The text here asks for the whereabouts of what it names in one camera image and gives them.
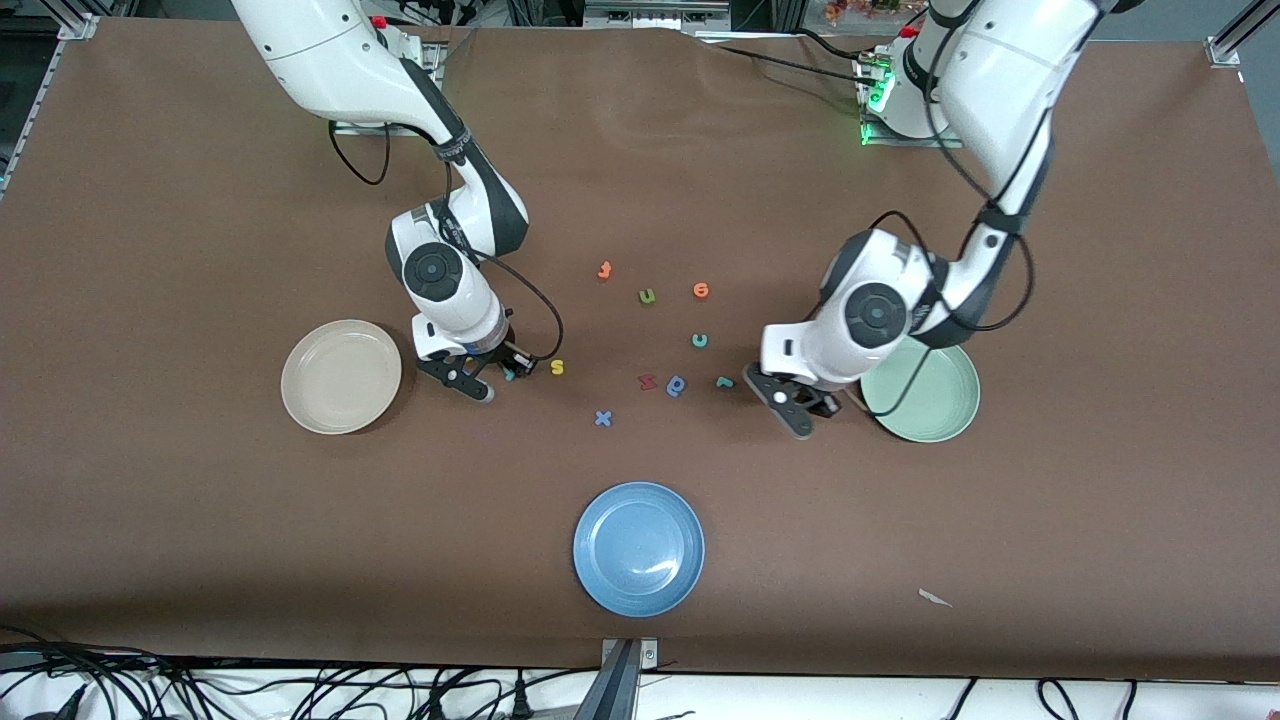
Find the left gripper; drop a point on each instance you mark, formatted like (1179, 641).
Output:
(826, 400)

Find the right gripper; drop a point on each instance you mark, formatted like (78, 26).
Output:
(506, 355)

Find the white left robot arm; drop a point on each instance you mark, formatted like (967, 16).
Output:
(1010, 70)

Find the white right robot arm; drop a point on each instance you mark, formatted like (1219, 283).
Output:
(330, 50)

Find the green round plate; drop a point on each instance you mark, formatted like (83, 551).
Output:
(945, 405)

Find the blue foam letter a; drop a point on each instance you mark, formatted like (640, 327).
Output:
(677, 385)

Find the beige round plate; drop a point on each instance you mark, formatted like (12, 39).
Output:
(341, 377)

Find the blue round plate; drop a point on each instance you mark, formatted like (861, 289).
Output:
(639, 549)

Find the white paper scrap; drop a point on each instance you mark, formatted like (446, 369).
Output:
(935, 598)

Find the brown table cover sheet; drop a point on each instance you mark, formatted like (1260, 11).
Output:
(200, 250)

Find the grey device box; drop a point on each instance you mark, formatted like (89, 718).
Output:
(655, 14)

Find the orange flower decoration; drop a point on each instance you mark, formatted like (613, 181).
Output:
(860, 10)

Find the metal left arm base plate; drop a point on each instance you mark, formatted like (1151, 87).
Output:
(872, 135)

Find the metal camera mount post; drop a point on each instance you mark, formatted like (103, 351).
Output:
(622, 680)

